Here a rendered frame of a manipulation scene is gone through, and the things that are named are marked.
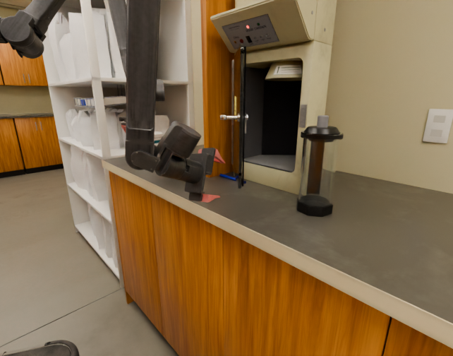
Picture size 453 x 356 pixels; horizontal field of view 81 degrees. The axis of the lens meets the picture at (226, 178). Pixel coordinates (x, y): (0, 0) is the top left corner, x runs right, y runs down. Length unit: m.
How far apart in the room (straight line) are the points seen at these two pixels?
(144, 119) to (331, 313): 0.57
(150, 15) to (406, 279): 0.65
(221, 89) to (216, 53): 0.13
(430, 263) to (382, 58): 0.81
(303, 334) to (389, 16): 1.10
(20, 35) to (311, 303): 1.07
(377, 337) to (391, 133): 0.80
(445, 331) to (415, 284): 0.08
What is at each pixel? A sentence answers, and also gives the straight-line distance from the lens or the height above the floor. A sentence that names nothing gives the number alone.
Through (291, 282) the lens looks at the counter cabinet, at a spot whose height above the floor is 0.83.
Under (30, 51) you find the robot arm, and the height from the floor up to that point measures 1.39.
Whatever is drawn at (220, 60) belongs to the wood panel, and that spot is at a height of 1.39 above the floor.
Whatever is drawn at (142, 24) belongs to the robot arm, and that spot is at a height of 1.38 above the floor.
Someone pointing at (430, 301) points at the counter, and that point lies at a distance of 0.58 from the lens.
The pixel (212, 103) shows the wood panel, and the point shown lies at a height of 1.23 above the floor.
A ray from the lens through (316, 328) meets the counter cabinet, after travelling 0.73.
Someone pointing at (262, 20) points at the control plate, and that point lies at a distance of 0.89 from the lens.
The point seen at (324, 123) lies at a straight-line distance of 0.75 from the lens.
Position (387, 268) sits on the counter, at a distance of 0.62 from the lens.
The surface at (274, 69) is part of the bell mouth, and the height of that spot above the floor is 1.34.
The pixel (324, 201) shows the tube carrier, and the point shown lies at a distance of 0.77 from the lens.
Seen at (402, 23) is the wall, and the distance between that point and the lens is 1.25.
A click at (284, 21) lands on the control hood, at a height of 1.46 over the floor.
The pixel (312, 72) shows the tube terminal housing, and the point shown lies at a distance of 0.87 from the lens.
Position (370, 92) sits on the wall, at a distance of 1.25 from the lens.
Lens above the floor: 1.26
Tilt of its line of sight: 17 degrees down
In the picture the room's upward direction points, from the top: straight up
